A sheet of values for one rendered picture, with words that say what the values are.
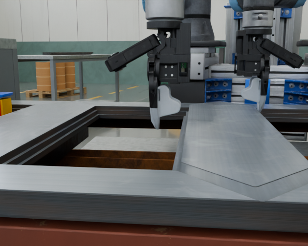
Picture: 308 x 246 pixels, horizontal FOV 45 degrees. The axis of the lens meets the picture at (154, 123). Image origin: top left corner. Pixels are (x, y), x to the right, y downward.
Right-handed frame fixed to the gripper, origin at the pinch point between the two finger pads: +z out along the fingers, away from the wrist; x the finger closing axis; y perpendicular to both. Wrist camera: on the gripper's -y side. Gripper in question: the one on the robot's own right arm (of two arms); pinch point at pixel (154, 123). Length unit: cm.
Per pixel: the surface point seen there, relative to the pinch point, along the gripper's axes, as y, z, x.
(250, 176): 15.4, 0.9, -29.2
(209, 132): 11.0, 0.8, -4.1
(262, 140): 20.2, 0.8, -9.4
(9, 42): -65, -18, 69
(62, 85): -294, 62, 747
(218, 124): 13.3, 0.8, 3.9
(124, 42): -209, -42, 1052
